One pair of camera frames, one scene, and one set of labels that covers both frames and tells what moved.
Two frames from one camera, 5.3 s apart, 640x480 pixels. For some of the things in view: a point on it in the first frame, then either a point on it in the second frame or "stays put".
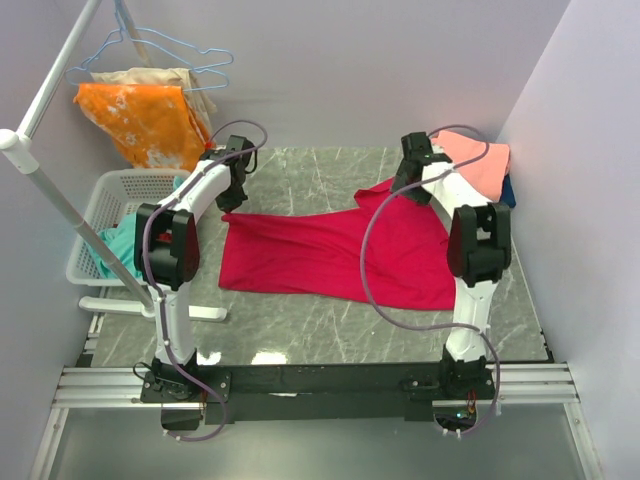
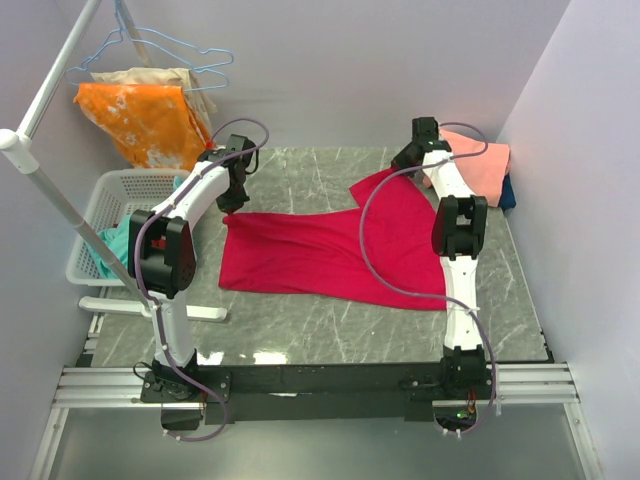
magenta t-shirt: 409,259 stays put
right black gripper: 420,196 to 398,161
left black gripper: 226,204 stays put
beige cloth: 198,101 stays put
